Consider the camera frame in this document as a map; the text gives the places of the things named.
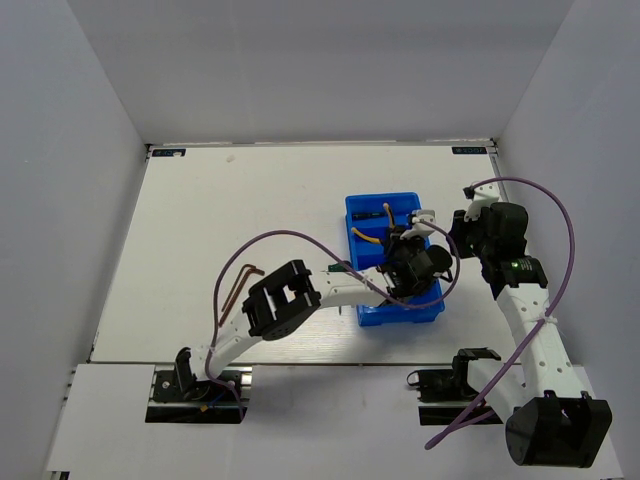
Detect yellow black pliers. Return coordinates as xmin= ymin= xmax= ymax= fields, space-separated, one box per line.
xmin=350 ymin=202 xmax=399 ymax=245

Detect slim black green screwdriver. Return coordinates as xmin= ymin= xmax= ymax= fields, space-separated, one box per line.
xmin=351 ymin=212 xmax=387 ymax=221

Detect brown hex key small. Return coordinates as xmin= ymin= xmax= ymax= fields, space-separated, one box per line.
xmin=222 ymin=264 xmax=262 ymax=314

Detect brown hex key large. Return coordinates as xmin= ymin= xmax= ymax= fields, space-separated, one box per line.
xmin=218 ymin=264 xmax=265 ymax=327

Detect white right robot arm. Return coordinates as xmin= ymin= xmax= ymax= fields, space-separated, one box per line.
xmin=450 ymin=201 xmax=612 ymax=468

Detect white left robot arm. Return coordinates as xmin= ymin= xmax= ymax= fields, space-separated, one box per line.
xmin=176 ymin=230 xmax=459 ymax=399

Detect blue plastic divided bin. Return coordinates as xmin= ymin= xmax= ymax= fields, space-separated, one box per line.
xmin=345 ymin=192 xmax=445 ymax=328

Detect stubby green flat screwdriver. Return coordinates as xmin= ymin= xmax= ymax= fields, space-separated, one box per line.
xmin=325 ymin=263 xmax=350 ymax=273

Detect right blue corner label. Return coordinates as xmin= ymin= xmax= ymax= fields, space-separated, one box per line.
xmin=452 ymin=146 xmax=487 ymax=155

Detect blue corner label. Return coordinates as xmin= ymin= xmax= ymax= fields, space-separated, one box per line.
xmin=151 ymin=148 xmax=186 ymax=158
xmin=452 ymin=146 xmax=487 ymax=155

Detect left blue corner label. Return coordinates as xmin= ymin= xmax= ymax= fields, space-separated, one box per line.
xmin=151 ymin=148 xmax=186 ymax=158

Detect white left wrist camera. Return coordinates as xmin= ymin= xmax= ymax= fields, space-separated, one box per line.
xmin=401 ymin=209 xmax=436 ymax=240

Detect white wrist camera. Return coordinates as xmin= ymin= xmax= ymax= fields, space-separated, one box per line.
xmin=463 ymin=182 xmax=500 ymax=222
xmin=401 ymin=209 xmax=436 ymax=240

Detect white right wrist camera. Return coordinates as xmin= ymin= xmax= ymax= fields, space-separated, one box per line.
xmin=463 ymin=182 xmax=500 ymax=222

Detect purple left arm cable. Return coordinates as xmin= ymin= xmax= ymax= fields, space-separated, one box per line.
xmin=212 ymin=222 xmax=464 ymax=421

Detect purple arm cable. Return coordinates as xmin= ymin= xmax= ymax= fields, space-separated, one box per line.
xmin=212 ymin=222 xmax=464 ymax=421
xmin=424 ymin=175 xmax=576 ymax=450

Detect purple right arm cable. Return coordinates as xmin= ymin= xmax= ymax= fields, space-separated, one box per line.
xmin=424 ymin=175 xmax=576 ymax=450

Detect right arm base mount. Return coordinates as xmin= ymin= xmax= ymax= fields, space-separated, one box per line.
xmin=406 ymin=347 xmax=501 ymax=426

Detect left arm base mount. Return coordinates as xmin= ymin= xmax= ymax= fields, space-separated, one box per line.
xmin=145 ymin=348 xmax=252 ymax=425

